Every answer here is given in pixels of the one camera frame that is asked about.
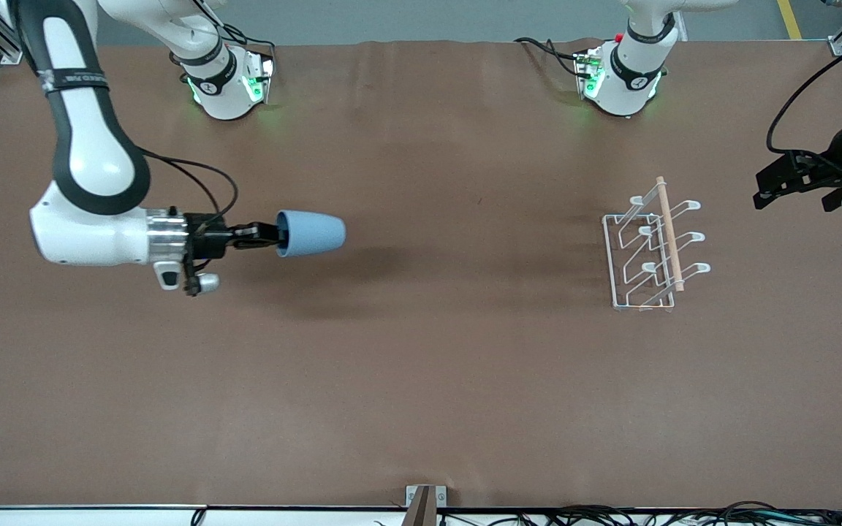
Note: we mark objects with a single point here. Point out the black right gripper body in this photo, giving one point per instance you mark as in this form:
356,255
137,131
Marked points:
208,239

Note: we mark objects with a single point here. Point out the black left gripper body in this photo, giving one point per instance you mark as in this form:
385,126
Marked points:
835,162

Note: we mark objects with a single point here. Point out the light blue cup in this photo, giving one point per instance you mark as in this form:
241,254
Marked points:
315,234

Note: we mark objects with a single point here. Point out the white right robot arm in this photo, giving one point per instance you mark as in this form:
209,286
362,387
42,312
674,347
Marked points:
92,161

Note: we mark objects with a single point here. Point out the metal bracket with brown post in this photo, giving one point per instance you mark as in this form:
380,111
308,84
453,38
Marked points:
425,508

